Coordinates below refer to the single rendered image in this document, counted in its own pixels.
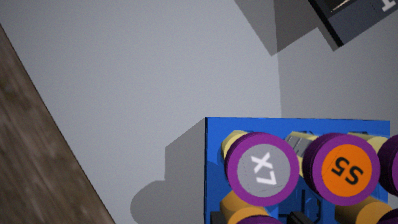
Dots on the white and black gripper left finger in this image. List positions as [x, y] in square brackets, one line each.
[217, 218]

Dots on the blue tube rack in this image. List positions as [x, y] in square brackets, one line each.
[216, 186]

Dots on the grey bench mat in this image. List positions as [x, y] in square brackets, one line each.
[130, 82]

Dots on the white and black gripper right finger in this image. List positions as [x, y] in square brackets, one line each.
[298, 217]

